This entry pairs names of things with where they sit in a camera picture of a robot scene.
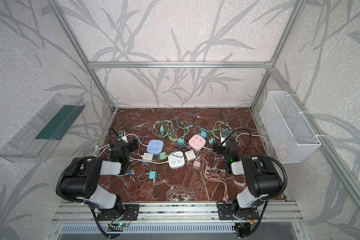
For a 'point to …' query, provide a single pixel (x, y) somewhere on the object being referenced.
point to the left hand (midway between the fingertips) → (128, 133)
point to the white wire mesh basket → (287, 131)
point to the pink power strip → (196, 142)
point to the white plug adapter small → (148, 156)
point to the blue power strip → (155, 147)
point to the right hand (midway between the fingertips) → (222, 134)
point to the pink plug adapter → (196, 165)
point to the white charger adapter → (190, 155)
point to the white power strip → (175, 160)
